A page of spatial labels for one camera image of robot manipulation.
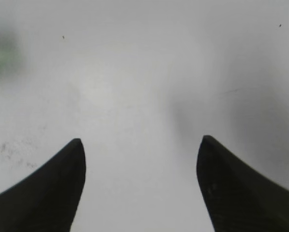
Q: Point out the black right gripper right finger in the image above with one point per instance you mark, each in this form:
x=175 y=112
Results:
x=237 y=197

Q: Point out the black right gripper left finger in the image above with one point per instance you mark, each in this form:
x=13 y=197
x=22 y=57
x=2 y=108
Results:
x=46 y=200

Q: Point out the green soda bottle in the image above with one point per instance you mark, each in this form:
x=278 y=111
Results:
x=10 y=57

